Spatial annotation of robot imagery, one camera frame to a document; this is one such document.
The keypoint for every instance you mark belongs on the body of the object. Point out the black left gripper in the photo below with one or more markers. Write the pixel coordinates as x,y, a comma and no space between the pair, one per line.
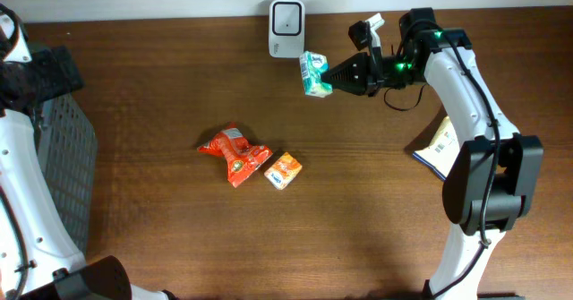
64,78

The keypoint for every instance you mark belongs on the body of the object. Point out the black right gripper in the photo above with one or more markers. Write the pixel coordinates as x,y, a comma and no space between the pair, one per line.
364,75

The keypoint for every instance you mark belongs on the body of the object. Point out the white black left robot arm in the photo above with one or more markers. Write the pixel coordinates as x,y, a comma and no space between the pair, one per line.
41,261

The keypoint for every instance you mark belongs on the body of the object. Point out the red snack bag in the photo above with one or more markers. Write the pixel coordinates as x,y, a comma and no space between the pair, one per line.
242,158

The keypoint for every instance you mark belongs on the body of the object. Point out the white black barcode scanner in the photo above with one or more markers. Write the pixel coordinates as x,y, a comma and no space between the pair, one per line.
286,28

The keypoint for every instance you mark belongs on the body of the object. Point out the grey plastic basket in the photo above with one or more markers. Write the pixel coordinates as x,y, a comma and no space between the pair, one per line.
67,148

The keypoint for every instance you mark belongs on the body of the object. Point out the teal tissue pack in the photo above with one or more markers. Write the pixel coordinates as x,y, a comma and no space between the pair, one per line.
313,66

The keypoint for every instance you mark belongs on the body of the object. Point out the orange tissue pack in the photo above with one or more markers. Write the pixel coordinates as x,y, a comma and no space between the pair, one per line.
283,171

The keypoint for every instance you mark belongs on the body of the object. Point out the cream snack bag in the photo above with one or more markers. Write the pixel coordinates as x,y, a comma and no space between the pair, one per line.
442,151

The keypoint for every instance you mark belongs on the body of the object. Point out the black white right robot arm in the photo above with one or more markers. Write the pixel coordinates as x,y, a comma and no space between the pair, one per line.
492,182

